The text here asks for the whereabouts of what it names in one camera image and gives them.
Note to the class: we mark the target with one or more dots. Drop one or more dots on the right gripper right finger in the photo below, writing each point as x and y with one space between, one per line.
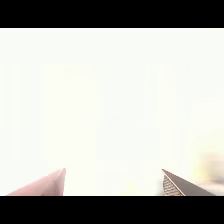
180 186

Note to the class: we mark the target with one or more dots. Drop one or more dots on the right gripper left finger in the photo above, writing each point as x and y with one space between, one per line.
50 185

